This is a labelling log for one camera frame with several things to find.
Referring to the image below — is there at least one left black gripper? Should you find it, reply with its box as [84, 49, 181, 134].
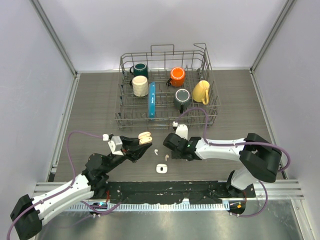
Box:
[104, 135, 152, 174]

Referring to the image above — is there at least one beige charging case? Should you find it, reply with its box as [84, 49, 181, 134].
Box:
[138, 131, 153, 145]

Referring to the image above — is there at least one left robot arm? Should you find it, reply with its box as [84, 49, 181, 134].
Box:
[6, 132, 153, 240]

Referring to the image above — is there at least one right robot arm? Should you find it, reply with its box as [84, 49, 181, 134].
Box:
[163, 133, 282, 198]

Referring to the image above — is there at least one white charging case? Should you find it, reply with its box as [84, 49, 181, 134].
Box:
[155, 163, 168, 174]

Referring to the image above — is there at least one grey mug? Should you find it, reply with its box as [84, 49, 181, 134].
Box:
[173, 88, 191, 114]

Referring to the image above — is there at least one yellow mug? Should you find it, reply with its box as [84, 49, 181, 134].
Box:
[192, 80, 210, 105]

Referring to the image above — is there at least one blue plate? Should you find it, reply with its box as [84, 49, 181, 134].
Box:
[148, 82, 156, 119]

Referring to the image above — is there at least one cream textured mug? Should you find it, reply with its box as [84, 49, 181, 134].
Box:
[131, 75, 149, 97]

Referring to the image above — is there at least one orange mug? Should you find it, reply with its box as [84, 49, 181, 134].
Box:
[166, 67, 186, 87]

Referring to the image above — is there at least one dark green mug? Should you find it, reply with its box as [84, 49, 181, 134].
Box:
[129, 62, 149, 79]

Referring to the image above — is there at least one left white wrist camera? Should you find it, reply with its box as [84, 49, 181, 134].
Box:
[102, 134, 124, 156]

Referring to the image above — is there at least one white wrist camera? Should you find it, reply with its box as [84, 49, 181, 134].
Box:
[102, 134, 124, 156]
[172, 121, 189, 140]

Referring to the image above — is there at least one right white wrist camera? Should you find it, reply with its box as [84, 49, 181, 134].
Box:
[172, 121, 189, 140]

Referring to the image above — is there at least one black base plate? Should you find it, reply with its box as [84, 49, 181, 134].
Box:
[93, 180, 256, 205]

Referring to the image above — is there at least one white slotted cable duct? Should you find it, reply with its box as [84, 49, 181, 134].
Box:
[53, 202, 230, 212]

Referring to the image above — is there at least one grey wire dish rack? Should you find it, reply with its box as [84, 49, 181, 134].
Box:
[114, 43, 221, 130]

